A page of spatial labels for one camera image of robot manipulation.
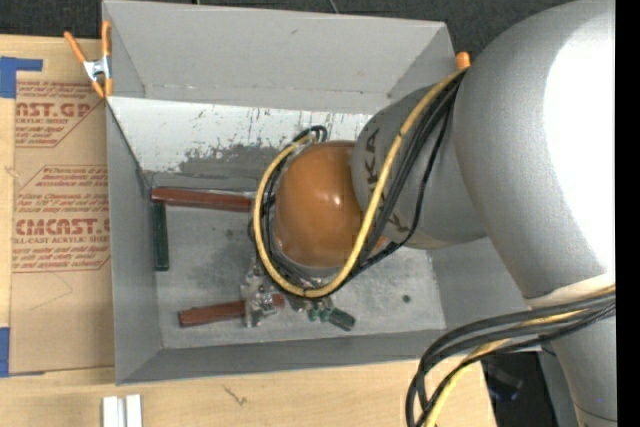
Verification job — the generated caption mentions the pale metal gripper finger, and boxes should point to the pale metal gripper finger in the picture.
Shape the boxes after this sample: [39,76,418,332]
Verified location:
[240,267,265,302]
[242,300,279,329]

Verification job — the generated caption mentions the red-brown block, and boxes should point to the red-brown block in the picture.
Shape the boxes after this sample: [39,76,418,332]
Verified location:
[150,186,257,214]
[177,292,287,329]

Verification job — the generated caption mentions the dark green flat block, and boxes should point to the dark green flat block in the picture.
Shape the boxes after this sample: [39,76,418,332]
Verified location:
[151,203,171,273]

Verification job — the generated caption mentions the grey metal bin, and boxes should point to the grey metal bin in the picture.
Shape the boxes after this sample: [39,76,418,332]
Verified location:
[101,0,532,387]

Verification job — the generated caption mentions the brown cardboard board, red print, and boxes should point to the brown cardboard board, red print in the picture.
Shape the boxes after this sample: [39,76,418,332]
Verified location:
[0,33,117,377]

